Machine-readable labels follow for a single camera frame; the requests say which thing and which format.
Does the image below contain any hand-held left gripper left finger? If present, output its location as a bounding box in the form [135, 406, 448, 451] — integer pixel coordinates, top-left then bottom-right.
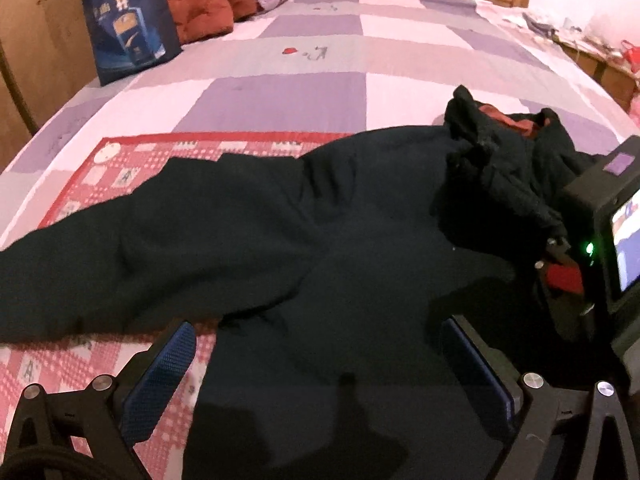
[7, 320, 198, 480]

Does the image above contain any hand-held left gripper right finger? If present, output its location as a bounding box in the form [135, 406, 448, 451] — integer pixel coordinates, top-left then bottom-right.
[440, 315, 633, 480]

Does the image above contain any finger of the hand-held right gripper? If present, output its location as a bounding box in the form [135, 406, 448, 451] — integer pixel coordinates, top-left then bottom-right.
[534, 236, 596, 317]

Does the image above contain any dark hooded jacket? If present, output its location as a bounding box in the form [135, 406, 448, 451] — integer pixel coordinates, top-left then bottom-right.
[0, 85, 616, 480]

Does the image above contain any wooden bedside cabinet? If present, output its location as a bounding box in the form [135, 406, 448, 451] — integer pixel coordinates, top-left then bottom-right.
[560, 35, 640, 111]

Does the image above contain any red plastic item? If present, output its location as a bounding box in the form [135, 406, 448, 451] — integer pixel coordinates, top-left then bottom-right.
[620, 39, 640, 75]

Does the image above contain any red checked mat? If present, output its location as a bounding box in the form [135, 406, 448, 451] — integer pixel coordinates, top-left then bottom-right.
[0, 132, 356, 480]

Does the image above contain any purple patchwork bed sheet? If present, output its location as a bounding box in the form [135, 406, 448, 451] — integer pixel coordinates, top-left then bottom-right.
[0, 0, 640, 261]

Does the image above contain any blue shopping bag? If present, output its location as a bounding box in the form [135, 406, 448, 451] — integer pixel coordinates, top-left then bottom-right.
[82, 0, 183, 87]

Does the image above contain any large red cushion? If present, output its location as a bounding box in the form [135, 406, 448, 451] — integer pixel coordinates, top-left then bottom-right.
[160, 0, 235, 45]

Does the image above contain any black cable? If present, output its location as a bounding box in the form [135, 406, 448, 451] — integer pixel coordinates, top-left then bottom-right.
[0, 447, 108, 480]

